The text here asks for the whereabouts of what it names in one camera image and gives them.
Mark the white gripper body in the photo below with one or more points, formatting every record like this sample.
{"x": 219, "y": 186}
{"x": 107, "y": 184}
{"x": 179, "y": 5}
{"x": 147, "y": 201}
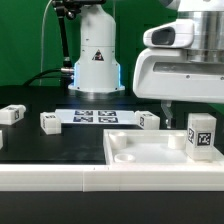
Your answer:
{"x": 165, "y": 74}

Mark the white square tabletop part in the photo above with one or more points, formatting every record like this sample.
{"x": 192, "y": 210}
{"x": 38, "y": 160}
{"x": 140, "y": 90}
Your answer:
{"x": 150, "y": 147}

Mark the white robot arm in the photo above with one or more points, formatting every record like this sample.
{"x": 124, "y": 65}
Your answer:
{"x": 96, "y": 71}

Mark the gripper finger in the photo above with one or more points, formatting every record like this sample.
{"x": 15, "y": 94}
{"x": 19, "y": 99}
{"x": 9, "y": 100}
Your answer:
{"x": 166, "y": 108}

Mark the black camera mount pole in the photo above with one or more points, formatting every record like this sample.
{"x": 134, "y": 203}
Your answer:
{"x": 69, "y": 9}

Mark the white U-shaped obstacle fence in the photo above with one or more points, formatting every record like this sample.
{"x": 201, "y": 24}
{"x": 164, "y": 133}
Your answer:
{"x": 90, "y": 178}

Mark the white sheet with AprilTags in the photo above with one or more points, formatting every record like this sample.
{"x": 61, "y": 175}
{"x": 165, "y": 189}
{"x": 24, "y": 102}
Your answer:
{"x": 102, "y": 117}

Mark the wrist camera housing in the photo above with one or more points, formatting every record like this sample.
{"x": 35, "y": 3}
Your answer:
{"x": 178, "y": 34}

